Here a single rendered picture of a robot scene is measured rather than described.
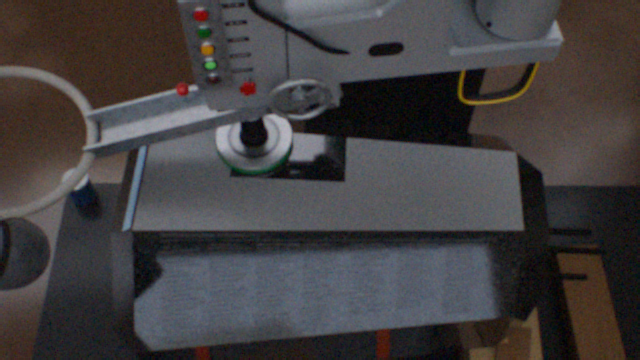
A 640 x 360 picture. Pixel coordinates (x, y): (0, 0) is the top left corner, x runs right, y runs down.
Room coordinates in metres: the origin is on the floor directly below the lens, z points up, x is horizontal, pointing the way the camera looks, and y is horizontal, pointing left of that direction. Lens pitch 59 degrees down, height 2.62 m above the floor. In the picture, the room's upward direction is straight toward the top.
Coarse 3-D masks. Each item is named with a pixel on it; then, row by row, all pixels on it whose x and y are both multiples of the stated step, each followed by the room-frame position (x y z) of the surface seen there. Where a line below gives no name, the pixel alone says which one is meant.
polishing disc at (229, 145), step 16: (224, 128) 1.22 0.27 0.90; (240, 128) 1.22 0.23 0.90; (272, 128) 1.22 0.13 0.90; (288, 128) 1.22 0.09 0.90; (224, 144) 1.16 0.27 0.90; (240, 144) 1.16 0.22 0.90; (272, 144) 1.16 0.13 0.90; (288, 144) 1.16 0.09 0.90; (240, 160) 1.11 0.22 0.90; (256, 160) 1.11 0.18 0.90; (272, 160) 1.11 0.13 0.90
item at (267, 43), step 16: (224, 0) 1.08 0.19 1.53; (240, 0) 1.08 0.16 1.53; (256, 0) 1.09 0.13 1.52; (272, 0) 1.09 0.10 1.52; (224, 16) 1.08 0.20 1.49; (240, 16) 1.08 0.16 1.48; (256, 16) 1.09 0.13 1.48; (224, 32) 1.08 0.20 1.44; (240, 32) 1.08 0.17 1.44; (256, 32) 1.09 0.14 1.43; (272, 32) 1.09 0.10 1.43; (240, 48) 1.08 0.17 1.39; (256, 48) 1.08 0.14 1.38; (272, 48) 1.09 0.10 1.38; (240, 64) 1.08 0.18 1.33; (256, 64) 1.08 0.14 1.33; (272, 64) 1.09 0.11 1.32; (240, 80) 1.08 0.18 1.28; (256, 80) 1.08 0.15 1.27; (272, 80) 1.09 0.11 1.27; (208, 96) 1.07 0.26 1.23; (224, 96) 1.07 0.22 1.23; (240, 96) 1.08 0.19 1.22; (256, 96) 1.08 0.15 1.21
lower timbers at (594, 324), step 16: (560, 256) 1.18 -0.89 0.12; (576, 256) 1.18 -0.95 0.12; (592, 256) 1.18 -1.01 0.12; (560, 272) 1.12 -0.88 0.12; (576, 272) 1.12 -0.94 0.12; (592, 272) 1.12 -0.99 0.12; (560, 288) 1.07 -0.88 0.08; (576, 288) 1.06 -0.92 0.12; (592, 288) 1.06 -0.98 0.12; (608, 288) 1.06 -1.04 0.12; (560, 304) 1.03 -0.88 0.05; (576, 304) 1.00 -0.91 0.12; (592, 304) 1.00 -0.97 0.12; (608, 304) 1.00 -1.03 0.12; (576, 320) 0.94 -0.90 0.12; (592, 320) 0.94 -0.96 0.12; (608, 320) 0.94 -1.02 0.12; (576, 336) 0.88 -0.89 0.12; (592, 336) 0.88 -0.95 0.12; (608, 336) 0.88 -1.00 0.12; (576, 352) 0.83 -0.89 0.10; (592, 352) 0.82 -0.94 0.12; (608, 352) 0.82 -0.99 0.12
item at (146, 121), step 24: (168, 96) 1.21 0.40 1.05; (192, 96) 1.22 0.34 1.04; (96, 120) 1.18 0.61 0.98; (120, 120) 1.18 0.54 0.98; (144, 120) 1.17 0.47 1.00; (168, 120) 1.16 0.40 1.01; (192, 120) 1.12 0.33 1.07; (216, 120) 1.12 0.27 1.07; (240, 120) 1.13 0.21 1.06; (96, 144) 1.08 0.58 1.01; (120, 144) 1.08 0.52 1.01; (144, 144) 1.09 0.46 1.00
